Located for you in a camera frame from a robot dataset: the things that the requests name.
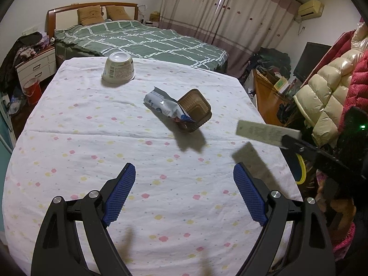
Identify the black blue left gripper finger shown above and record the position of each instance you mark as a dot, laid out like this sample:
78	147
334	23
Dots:
58	249
309	249

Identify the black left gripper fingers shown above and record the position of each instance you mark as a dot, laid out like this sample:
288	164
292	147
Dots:
301	147

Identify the white box with floral print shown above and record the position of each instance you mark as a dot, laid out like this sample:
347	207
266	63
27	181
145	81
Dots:
265	133

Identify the silver blue snack wrapper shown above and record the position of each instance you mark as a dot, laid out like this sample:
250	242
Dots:
160	101

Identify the brown plastic tray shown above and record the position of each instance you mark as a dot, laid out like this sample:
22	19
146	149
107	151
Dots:
197	107

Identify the yellow rimmed trash bin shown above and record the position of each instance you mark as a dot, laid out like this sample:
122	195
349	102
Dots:
300	171

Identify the cream puffer jacket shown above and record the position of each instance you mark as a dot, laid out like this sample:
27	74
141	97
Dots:
322	96

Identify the wooden desk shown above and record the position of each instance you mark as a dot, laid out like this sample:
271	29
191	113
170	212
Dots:
268	99

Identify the red quilted jacket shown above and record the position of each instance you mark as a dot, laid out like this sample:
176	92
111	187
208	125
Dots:
357	92

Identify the dark clothes pile by curtain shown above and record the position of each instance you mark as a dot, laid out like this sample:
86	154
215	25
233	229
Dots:
272	60

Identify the black tv monitor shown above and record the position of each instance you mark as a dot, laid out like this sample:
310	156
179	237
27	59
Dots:
310	57

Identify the white dotted tablecloth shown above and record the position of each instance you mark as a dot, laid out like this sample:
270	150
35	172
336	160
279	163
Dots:
184	214

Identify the air conditioner unit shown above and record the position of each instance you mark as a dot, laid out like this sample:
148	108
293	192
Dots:
311	9

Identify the striped beige curtain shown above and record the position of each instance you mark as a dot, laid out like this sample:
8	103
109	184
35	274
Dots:
240	27

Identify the red bucket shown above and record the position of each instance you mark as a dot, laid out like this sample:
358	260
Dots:
32	91

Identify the white nightstand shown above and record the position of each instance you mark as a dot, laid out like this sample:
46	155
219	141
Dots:
41	66

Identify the white upside-down bowl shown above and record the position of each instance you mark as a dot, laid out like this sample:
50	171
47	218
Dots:
118	68

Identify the bed with green plaid quilt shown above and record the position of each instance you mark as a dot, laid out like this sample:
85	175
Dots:
140	41

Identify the dark clothes pile on nightstand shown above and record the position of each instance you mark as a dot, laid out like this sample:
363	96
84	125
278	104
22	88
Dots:
9	78

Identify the brown right pillow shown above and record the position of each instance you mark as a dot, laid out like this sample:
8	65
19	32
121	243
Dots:
116	13

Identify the brown pillow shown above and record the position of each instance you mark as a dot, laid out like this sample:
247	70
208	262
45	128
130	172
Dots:
116	13
90	15

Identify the wooden headboard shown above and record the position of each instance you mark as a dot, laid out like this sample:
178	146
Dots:
68	16

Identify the brown left pillow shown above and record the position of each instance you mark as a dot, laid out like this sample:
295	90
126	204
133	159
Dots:
90	15

